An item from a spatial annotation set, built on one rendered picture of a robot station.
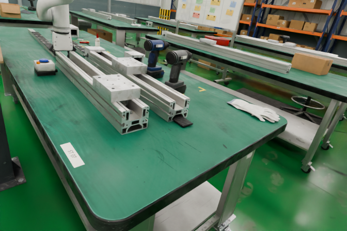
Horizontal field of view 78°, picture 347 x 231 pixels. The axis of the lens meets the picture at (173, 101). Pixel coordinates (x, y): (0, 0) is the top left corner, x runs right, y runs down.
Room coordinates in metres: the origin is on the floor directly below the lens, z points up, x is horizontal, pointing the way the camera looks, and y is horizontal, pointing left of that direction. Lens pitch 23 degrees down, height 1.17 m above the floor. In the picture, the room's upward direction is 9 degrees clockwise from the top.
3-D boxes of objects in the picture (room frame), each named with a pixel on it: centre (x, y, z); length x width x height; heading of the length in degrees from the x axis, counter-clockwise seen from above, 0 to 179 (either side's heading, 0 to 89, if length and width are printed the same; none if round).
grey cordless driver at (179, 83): (1.05, -0.01, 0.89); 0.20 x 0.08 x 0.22; 149
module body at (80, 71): (0.91, 0.38, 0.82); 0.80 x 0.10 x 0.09; 43
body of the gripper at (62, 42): (1.24, 0.69, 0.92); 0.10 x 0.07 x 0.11; 133
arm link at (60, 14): (1.24, 0.69, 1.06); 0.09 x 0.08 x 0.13; 131
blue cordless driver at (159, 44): (1.26, 0.13, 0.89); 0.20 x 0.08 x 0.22; 142
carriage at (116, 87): (0.73, 0.21, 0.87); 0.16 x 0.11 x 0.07; 43
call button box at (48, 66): (1.03, 0.66, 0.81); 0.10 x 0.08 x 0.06; 133
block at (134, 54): (1.38, 0.31, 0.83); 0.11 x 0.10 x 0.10; 133
